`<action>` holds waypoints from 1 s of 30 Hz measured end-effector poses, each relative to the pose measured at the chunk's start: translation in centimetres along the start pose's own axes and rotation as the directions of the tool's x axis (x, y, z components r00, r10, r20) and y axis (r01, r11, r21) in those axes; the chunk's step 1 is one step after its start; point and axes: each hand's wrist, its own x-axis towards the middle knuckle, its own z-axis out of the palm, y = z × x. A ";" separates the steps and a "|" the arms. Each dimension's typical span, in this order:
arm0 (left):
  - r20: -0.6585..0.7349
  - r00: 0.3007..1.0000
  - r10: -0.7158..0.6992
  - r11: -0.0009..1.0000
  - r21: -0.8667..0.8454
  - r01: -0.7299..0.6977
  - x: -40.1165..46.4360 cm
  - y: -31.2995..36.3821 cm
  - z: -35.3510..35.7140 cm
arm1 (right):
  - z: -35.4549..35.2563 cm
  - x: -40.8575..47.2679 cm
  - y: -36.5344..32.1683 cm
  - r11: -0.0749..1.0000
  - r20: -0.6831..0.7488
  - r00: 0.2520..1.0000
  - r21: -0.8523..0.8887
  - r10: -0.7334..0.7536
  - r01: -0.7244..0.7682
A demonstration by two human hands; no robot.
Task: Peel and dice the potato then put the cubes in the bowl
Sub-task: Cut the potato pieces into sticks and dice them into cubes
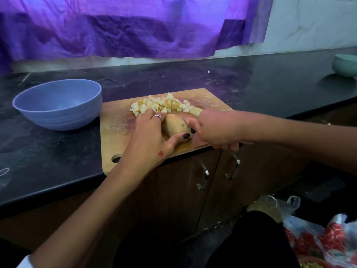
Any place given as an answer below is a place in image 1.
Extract person's right hand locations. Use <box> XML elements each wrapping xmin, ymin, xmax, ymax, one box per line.
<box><xmin>186</xmin><ymin>109</ymin><xmax>247</xmax><ymax>152</ymax></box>

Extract person's left hand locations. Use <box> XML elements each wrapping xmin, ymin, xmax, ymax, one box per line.
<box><xmin>120</xmin><ymin>109</ymin><xmax>197</xmax><ymax>176</ymax></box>

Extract potato slice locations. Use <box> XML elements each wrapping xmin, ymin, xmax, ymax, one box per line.
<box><xmin>189</xmin><ymin>106</ymin><xmax>205</xmax><ymax>118</ymax></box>

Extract rounded potato end piece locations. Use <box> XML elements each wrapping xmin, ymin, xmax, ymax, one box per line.
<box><xmin>162</xmin><ymin>114</ymin><xmax>194</xmax><ymax>138</ymax></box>

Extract pile of diced potato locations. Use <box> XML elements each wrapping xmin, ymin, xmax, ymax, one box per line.
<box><xmin>129</xmin><ymin>92</ymin><xmax>193</xmax><ymax>117</ymax></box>

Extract blue bowl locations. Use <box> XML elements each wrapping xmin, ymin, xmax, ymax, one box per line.
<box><xmin>12</xmin><ymin>79</ymin><xmax>103</xmax><ymax>132</ymax></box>

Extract person's right forearm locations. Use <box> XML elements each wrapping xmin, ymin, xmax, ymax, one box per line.
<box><xmin>242</xmin><ymin>111</ymin><xmax>357</xmax><ymax>173</ymax></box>

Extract person's left forearm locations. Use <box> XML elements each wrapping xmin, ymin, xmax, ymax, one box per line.
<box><xmin>30</xmin><ymin>165</ymin><xmax>143</xmax><ymax>268</ymax></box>

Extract person's dark trousers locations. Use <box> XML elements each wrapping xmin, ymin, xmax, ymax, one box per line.
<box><xmin>114</xmin><ymin>210</ymin><xmax>302</xmax><ymax>268</ymax></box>

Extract green bowl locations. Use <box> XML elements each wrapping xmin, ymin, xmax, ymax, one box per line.
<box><xmin>332</xmin><ymin>54</ymin><xmax>357</xmax><ymax>79</ymax></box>

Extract brown bowl of seeds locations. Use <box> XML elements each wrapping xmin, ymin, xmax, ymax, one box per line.
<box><xmin>298</xmin><ymin>256</ymin><xmax>331</xmax><ymax>268</ymax></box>

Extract wooden cutting board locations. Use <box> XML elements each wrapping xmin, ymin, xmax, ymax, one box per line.
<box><xmin>100</xmin><ymin>88</ymin><xmax>234</xmax><ymax>175</ymax></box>

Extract purple cloth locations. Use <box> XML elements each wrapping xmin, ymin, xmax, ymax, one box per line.
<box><xmin>0</xmin><ymin>0</ymin><xmax>275</xmax><ymax>73</ymax></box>

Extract red and white plastic bag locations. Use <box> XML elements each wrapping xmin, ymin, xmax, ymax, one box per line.
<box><xmin>270</xmin><ymin>195</ymin><xmax>357</xmax><ymax>268</ymax></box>

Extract metal cabinet handle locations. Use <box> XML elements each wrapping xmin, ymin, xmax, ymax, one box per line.
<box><xmin>224</xmin><ymin>155</ymin><xmax>242</xmax><ymax>181</ymax></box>
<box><xmin>196</xmin><ymin>165</ymin><xmax>211</xmax><ymax>191</ymax></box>

